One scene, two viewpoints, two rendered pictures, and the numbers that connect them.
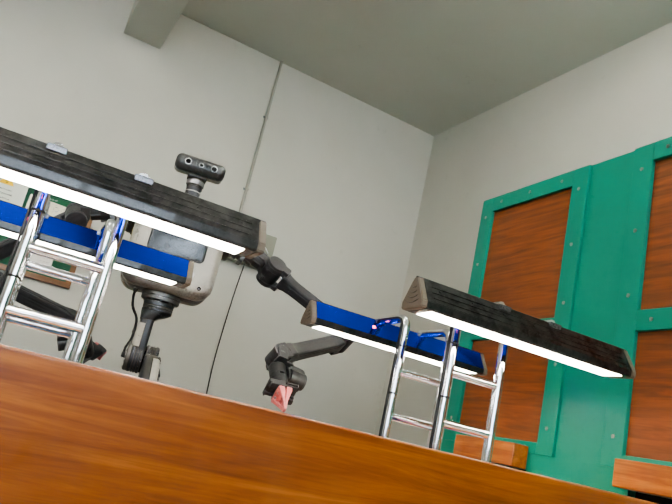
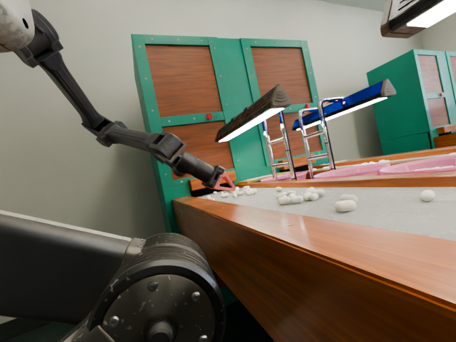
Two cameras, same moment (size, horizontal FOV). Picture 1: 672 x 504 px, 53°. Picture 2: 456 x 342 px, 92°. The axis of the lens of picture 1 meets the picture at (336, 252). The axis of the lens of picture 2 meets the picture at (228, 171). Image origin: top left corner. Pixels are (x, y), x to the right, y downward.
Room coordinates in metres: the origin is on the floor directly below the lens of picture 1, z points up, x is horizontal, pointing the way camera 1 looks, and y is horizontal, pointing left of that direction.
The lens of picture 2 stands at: (2.10, 0.78, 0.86)
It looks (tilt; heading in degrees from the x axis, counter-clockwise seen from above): 0 degrees down; 271
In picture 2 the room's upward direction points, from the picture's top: 12 degrees counter-clockwise
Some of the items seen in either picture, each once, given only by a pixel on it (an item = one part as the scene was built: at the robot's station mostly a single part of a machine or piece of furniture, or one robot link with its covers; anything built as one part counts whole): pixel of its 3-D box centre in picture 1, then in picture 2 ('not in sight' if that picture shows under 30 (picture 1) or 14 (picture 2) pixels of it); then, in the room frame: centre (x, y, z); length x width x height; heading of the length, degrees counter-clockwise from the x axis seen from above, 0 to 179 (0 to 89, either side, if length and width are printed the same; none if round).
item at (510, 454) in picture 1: (488, 450); (212, 180); (2.24, -0.63, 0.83); 0.30 x 0.06 x 0.07; 23
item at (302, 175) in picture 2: not in sight; (284, 184); (1.83, -0.51, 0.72); 0.27 x 0.27 x 0.10
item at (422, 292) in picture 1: (526, 330); (331, 110); (1.50, -0.46, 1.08); 0.62 x 0.08 x 0.07; 113
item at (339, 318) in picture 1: (399, 339); (241, 121); (2.02, -0.25, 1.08); 0.62 x 0.08 x 0.07; 113
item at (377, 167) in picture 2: not in sight; (351, 182); (1.65, -0.11, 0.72); 0.27 x 0.27 x 0.10
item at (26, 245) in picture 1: (58, 284); not in sight; (1.20, 0.47, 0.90); 0.20 x 0.19 x 0.45; 113
